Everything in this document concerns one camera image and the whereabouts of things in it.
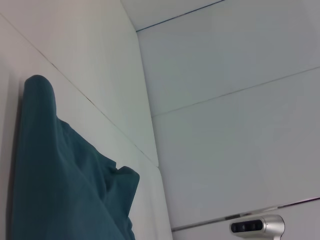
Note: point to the teal t-shirt with FREE print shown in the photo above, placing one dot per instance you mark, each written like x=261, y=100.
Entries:
x=62, y=175

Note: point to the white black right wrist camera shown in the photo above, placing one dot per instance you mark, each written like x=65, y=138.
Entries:
x=257, y=225

